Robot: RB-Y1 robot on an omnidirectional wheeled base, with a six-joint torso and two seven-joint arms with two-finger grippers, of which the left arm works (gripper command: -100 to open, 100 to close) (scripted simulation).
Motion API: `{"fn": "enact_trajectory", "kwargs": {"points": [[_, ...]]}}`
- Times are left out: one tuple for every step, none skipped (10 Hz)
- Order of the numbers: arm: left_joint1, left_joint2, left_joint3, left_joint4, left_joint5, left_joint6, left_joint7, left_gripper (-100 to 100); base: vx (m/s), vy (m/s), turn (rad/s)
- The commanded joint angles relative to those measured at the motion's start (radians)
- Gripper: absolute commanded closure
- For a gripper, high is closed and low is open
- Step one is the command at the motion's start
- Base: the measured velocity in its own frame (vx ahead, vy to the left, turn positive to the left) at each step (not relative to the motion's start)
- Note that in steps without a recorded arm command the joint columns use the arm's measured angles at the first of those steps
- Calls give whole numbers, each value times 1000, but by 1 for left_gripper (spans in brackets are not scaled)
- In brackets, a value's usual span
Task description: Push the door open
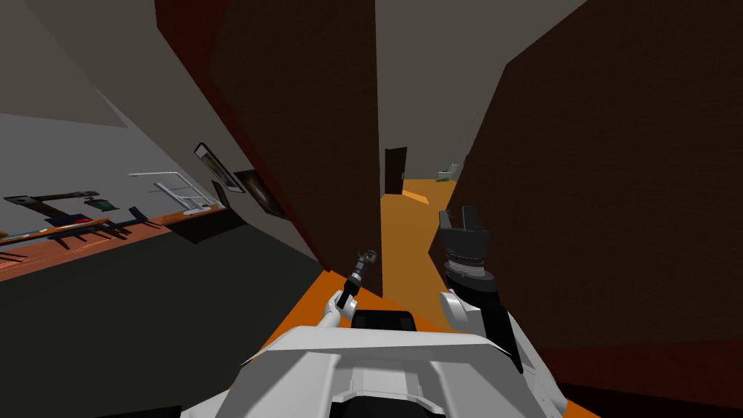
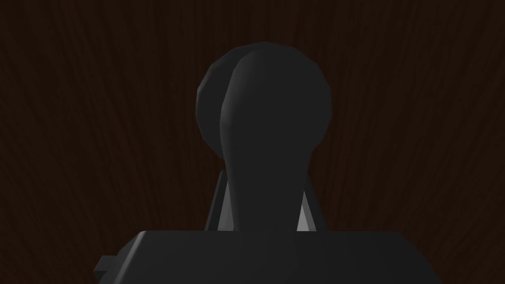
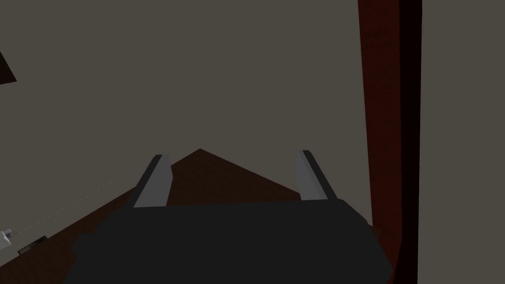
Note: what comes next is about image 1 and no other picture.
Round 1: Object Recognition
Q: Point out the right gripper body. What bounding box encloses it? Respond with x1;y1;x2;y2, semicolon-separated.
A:
438;225;492;261

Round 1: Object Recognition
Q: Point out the dark brown wall picture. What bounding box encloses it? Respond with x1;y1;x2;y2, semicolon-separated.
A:
233;169;290;221

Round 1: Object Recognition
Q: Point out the white metal frame rack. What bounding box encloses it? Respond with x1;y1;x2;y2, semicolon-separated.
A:
127;171;225;218

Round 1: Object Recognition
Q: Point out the black wall shelf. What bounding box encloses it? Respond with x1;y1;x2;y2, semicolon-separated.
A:
2;189;120;220

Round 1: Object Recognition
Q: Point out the black framed wall picture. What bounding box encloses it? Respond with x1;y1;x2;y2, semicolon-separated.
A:
193;142;247;195

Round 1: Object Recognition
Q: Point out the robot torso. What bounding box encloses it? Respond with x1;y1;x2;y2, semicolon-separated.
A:
179;310;568;418

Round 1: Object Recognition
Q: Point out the dark brown door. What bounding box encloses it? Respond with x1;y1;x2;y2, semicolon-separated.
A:
384;147;409;196

